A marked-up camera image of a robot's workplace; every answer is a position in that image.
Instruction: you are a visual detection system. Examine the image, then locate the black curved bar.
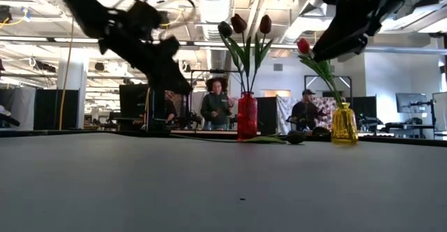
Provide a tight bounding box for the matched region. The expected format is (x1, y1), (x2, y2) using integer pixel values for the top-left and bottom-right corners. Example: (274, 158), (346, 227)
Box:
(0, 105), (21, 127)

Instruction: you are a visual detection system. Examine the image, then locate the black screen panel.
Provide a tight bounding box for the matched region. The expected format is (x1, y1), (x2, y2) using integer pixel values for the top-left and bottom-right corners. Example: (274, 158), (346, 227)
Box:
(119, 83), (151, 117)

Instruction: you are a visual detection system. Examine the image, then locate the bright red artificial tulip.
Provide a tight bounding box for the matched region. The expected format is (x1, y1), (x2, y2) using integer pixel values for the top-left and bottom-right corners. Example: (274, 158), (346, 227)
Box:
(296, 38), (345, 109)

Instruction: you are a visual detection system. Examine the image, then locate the black partition panel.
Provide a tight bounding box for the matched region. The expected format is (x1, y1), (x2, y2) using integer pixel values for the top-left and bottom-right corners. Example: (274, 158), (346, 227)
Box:
(34, 89), (80, 131)

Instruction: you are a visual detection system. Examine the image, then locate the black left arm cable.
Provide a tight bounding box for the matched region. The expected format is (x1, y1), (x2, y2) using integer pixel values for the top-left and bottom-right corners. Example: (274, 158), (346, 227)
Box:
(111, 0), (197, 22)

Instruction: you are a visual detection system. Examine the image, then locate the person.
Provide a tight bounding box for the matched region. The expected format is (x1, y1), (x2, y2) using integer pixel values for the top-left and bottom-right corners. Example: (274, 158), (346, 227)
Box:
(291, 89), (328, 132)
(200, 77), (234, 131)

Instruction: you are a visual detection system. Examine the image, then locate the grey computer monitor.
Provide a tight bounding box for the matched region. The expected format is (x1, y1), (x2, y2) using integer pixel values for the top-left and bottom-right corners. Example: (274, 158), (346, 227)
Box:
(395, 92), (428, 114)

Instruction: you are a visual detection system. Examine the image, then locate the red glass vase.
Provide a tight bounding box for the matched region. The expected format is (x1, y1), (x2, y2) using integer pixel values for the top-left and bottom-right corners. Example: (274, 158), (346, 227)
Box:
(237, 91), (258, 143)

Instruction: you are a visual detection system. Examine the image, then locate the dark maroon artificial tulip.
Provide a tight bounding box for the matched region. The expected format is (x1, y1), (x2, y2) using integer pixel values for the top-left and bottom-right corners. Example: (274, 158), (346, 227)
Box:
(170, 130), (307, 145)
(218, 21), (247, 94)

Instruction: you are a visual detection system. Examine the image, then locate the yellow hanging cable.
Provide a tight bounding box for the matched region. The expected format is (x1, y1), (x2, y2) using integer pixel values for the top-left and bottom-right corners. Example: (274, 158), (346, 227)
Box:
(57, 18), (76, 131)

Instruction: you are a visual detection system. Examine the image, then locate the silver ceiling ventilation duct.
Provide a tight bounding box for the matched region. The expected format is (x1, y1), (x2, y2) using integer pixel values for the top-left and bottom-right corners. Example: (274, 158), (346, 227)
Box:
(194, 0), (234, 89)

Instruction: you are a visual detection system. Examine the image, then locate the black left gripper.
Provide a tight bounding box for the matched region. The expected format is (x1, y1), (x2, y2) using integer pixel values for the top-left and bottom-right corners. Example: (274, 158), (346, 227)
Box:
(98, 29), (193, 96)

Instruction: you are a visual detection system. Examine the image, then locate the long ceiling light strip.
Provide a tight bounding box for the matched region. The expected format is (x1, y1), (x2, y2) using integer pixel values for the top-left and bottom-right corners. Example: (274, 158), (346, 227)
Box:
(0, 36), (315, 50)

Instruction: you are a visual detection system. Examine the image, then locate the patterned quilt cloth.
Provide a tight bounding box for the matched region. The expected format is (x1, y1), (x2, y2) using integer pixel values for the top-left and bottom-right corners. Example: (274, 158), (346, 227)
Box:
(277, 96), (345, 131)

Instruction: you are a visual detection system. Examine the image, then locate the black rounded object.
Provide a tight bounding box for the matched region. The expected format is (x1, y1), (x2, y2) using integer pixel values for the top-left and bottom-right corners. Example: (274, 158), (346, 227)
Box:
(312, 126), (331, 138)

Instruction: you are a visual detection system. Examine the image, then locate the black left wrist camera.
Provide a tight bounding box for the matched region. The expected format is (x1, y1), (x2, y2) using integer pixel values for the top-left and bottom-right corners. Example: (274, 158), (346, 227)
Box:
(124, 0), (165, 40)

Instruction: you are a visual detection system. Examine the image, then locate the yellow glass vase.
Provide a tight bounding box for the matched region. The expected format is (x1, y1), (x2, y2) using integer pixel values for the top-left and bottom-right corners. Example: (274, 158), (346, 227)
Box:
(330, 102), (360, 145)

